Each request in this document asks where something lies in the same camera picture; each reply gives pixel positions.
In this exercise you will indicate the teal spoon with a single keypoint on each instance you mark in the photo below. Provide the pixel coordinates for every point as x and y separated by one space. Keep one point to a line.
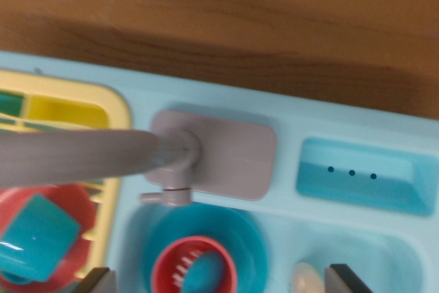
205 276

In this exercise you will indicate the teal toy plate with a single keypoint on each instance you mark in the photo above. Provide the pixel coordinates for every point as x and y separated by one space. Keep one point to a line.
247 238

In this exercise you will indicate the cream detergent bottle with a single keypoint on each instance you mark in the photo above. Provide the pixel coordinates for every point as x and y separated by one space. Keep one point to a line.
305 279

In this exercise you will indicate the red toy cup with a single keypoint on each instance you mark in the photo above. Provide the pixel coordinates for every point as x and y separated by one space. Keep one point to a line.
164 258

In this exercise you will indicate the green toy utensil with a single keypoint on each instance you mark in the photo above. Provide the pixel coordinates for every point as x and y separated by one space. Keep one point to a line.
10 102

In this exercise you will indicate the grey toy faucet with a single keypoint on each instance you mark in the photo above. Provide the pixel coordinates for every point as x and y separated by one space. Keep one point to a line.
233 155

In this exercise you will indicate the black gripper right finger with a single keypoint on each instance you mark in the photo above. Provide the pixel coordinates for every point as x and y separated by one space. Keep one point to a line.
343 281

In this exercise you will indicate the light blue toy sink unit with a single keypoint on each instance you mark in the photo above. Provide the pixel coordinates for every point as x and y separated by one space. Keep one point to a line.
308 118

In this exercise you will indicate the yellow dish rack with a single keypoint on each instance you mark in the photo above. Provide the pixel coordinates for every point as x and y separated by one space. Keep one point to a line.
116 107

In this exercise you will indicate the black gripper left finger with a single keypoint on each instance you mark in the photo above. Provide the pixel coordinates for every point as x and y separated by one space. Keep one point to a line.
101 282

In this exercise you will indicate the red toy plate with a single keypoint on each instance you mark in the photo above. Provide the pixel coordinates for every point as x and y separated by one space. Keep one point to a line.
82 200

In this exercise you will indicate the teal toy cup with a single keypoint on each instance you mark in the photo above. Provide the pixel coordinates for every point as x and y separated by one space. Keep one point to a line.
37 234

